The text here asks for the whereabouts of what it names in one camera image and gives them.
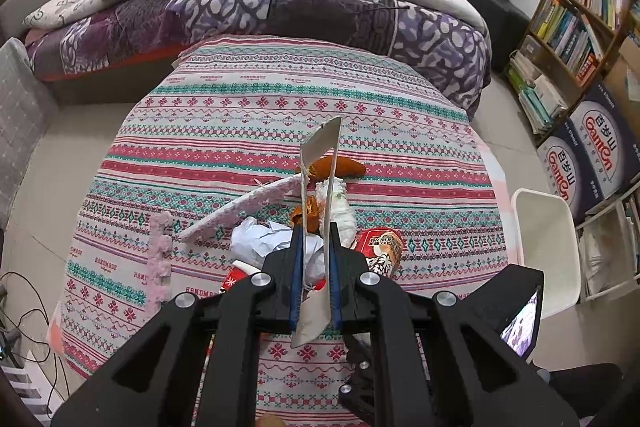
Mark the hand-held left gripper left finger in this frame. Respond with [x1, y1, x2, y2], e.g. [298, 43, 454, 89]
[50, 226, 306, 427]

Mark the red printed drink container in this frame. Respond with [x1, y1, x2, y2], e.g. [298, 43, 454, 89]
[350, 227, 405, 279]

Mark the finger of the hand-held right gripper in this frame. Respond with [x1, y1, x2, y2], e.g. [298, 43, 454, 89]
[338, 335, 377, 426]

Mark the black cable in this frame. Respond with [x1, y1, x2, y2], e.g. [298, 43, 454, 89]
[0, 271, 67, 408]

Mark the striped patterned tablecloth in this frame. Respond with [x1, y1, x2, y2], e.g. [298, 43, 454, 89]
[47, 36, 506, 427]

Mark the blue water bottle box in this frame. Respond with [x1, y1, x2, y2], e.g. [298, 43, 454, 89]
[570, 83, 640, 214]
[536, 134, 587, 219]

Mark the grey fabric chair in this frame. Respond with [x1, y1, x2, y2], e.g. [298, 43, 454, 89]
[0, 38, 61, 219]

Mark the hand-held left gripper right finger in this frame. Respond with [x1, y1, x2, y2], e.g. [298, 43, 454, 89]
[329, 227, 582, 427]

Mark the orange snack wrapper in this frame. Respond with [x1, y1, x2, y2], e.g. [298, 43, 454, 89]
[307, 156, 366, 182]

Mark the dark bed base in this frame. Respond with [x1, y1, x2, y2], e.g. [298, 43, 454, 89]
[52, 54, 178, 108]

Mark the pink knitted strip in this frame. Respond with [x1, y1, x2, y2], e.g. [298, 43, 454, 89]
[146, 213, 174, 314]

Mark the small orange peel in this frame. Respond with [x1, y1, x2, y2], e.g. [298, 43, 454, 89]
[290, 194, 324, 234]

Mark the pink flat pad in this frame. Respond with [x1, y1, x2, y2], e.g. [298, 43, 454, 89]
[179, 179, 304, 244]

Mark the black ottoman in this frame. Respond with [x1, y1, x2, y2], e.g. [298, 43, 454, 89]
[422, 0, 532, 74]

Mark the white trash bin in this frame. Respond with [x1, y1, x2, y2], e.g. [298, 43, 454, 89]
[510, 188, 582, 321]

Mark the white plastic net wrapper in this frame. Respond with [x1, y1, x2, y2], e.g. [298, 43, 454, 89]
[314, 177, 357, 244]

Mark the white paper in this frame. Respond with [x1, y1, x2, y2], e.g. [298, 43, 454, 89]
[230, 217, 326, 284]

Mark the brown cardboard box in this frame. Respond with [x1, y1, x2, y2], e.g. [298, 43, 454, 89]
[619, 36, 640, 104]

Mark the stack of flat books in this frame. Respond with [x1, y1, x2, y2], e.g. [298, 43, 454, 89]
[505, 51, 569, 134]

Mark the silver foil wrapper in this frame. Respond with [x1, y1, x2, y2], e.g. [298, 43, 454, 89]
[290, 116, 346, 349]

